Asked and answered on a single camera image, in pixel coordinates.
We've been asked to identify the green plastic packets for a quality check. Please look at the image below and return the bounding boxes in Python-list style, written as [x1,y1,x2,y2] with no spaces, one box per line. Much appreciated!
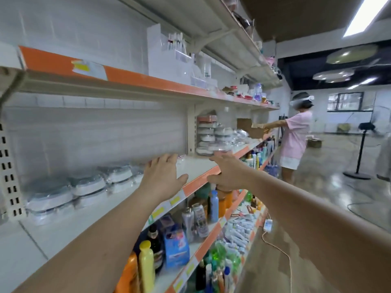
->
[204,241,242,286]

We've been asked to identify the dark framed window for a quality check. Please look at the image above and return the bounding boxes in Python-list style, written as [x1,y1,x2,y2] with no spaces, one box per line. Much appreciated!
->
[327,91,365,112]

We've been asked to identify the yellow shelf price label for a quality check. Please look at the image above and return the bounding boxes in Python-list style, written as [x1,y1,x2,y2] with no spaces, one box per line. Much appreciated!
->
[169,190,187,207]
[71,59,108,81]
[149,202,172,220]

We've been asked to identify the person's left hand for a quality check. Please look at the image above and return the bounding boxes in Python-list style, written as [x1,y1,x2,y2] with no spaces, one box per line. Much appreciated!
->
[137,153,189,205]

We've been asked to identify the person's right forearm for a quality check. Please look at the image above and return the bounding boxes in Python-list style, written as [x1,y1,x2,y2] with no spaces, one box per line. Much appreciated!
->
[244,174,391,293]

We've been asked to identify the pile of soap dishes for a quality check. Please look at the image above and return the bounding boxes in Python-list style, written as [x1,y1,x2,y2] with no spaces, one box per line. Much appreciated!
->
[195,113,251,157]

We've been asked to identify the orange metal store shelving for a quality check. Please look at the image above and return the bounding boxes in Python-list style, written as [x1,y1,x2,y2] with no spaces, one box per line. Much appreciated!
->
[0,0,285,293]

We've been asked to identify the black standing fan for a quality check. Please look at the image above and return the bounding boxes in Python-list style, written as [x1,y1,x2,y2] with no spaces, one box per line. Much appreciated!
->
[343,122,380,181]

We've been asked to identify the person's right hand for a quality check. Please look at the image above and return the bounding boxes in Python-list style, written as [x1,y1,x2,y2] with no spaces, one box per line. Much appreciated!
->
[208,151,254,193]

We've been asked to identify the row of packaged goods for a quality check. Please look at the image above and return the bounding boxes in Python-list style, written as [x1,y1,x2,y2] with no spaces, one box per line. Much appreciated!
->
[221,0,264,51]

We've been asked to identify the round ceiling light panel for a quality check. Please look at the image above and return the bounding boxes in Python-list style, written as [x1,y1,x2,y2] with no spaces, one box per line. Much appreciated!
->
[312,68,356,82]
[325,44,380,65]

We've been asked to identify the wide orange plastic bottle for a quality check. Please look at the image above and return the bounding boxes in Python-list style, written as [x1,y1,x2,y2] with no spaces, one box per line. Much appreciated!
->
[115,252,140,293]

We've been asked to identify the row of assorted bottles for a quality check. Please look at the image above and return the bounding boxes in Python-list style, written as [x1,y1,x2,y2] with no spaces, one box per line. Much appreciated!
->
[244,137,276,176]

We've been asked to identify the person's left forearm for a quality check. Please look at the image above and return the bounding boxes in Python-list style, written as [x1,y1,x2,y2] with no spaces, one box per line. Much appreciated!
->
[15,192,163,293]

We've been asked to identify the white power cable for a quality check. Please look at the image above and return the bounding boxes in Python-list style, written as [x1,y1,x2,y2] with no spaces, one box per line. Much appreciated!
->
[261,232,294,293]

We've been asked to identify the brown can orange lid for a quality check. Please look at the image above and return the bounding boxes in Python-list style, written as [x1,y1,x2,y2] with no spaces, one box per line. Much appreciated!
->
[218,189,234,217]

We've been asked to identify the blue product pack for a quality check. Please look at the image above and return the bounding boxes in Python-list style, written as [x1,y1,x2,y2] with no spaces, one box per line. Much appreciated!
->
[163,225,191,270]

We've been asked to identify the blue plastic bottle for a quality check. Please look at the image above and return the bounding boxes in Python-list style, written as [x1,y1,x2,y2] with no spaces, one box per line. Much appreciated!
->
[209,190,220,223]

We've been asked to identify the yellow plastic bottle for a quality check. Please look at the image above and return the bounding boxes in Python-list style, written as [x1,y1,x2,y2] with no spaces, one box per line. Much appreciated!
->
[138,240,156,293]

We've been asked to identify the long bright ceiling light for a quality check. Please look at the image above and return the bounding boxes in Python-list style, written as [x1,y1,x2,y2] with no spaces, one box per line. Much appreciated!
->
[343,0,391,38]

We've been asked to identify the white pen organizer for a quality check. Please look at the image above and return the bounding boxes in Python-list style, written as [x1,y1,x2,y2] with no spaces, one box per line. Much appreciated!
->
[147,24,211,89]

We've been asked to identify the dark plastic bottle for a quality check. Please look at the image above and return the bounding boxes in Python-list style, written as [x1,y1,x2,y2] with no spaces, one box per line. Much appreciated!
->
[147,224,166,273]

